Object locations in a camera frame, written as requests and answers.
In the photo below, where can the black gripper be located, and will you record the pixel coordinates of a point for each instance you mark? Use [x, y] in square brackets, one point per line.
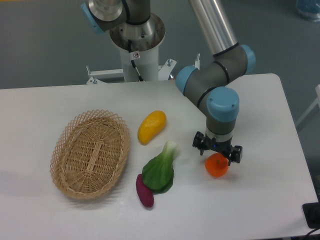
[204, 143]

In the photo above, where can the orange fruit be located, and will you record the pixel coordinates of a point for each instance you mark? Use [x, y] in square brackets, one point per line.
[216, 165]

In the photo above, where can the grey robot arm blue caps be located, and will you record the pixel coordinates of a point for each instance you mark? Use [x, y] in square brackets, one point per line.
[207, 88]

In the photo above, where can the green bok choy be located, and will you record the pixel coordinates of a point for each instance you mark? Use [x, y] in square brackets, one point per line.
[158, 173]

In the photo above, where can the yellow mango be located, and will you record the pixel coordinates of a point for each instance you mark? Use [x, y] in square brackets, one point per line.
[152, 125]

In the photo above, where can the purple sweet potato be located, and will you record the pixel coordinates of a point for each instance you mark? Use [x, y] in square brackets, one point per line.
[144, 193]

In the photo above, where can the black device at table edge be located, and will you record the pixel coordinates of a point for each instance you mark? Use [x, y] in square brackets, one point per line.
[312, 214]

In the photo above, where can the woven wicker basket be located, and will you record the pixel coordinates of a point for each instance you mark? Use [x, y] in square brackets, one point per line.
[90, 155]

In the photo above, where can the blue object top right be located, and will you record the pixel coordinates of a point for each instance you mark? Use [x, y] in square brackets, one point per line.
[309, 9]

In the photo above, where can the white frame at right edge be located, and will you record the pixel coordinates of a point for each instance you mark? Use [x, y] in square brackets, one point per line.
[310, 111]

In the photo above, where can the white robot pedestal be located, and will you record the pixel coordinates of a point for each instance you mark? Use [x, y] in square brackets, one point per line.
[138, 47]

